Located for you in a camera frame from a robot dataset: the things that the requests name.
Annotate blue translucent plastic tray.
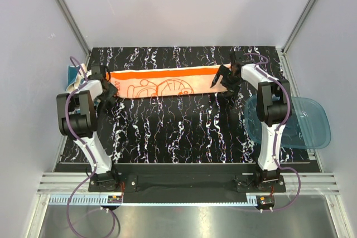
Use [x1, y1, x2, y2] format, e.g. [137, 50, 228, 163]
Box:
[244, 95, 331, 149]

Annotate aluminium front rail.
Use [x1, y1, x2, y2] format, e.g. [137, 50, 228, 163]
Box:
[38, 172, 340, 195]

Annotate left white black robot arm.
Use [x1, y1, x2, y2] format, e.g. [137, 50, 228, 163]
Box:
[56, 64, 120, 192]

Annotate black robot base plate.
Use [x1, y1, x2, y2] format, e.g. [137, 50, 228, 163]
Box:
[89, 163, 286, 205]

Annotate aluminium frame post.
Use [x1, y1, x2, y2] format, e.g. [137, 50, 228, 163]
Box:
[281, 0, 335, 55]
[55, 0, 91, 56]

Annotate right aluminium frame post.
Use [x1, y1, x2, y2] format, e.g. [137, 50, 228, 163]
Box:
[281, 0, 335, 55]

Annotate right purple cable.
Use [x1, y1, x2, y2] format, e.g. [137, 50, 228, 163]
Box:
[242, 52, 301, 213]

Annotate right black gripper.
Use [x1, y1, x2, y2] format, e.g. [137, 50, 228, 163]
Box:
[211, 65, 243, 98]

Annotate orange cartoon print towel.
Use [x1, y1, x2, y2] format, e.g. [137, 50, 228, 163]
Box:
[107, 65, 227, 99]

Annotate small connector board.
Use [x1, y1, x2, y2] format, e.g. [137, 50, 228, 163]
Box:
[257, 196, 275, 209]
[108, 195, 123, 204]

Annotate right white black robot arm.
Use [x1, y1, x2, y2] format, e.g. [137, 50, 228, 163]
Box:
[211, 51, 292, 192]

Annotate right small connector board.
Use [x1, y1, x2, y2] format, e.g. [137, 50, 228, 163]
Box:
[257, 196, 275, 209]

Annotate left small connector board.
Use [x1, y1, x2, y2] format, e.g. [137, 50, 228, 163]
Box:
[108, 195, 123, 204]

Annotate teal and cream towel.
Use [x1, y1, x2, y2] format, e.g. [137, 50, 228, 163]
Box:
[65, 64, 91, 93]

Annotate left aluminium frame post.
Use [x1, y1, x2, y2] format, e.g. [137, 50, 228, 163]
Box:
[55, 0, 91, 56]

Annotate slotted grey cable duct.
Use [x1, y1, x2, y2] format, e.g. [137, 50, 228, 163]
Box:
[49, 195, 276, 207]

